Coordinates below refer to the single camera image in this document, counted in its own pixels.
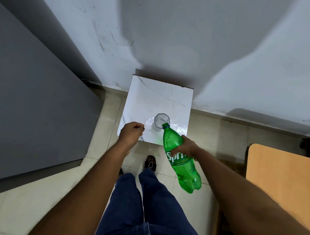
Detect green plastic soda bottle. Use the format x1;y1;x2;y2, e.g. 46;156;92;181
162;123;202;194

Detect person's left forearm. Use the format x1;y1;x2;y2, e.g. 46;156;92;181
28;140;132;235

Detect person's left hand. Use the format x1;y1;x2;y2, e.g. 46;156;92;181
118;122;145;151

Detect white marble side table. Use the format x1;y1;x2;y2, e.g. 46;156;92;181
117;68;194;146

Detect clear drinking glass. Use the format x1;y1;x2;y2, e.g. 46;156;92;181
154;113;171;130

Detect person's right hand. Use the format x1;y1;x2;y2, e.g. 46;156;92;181
170;135;202;162

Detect grey cabinet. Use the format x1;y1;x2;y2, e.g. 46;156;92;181
0;2;104;187

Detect light wooden table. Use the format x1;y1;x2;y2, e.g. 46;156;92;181
246;143;310;231

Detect person's legs in blue jeans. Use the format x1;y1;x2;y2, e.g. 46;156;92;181
95;169;198;235

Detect person's right forearm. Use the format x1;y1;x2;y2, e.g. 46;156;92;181
193;148;310;235

